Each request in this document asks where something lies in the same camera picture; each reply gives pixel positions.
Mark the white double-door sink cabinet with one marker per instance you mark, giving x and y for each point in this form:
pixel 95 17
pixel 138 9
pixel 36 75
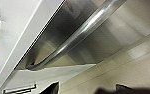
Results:
pixel 24 78

